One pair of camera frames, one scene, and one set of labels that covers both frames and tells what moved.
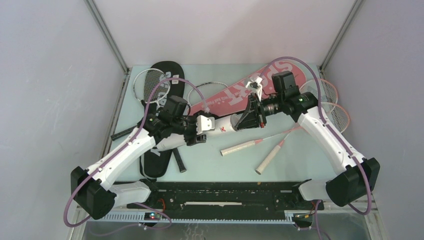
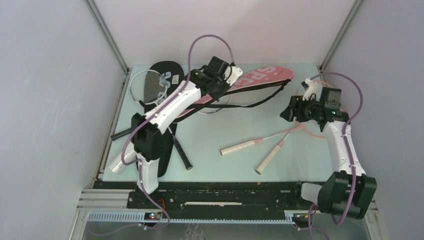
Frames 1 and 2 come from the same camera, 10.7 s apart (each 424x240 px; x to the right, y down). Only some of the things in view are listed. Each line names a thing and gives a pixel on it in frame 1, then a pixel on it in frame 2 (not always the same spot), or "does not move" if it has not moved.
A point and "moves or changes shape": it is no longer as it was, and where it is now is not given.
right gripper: (252, 118) -> (296, 102)
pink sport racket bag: (235, 97) moves or changes shape
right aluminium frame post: (356, 5) does not move
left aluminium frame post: (125, 69) does not move
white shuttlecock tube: (223, 124) moves or changes shape
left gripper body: (190, 131) -> (220, 88)
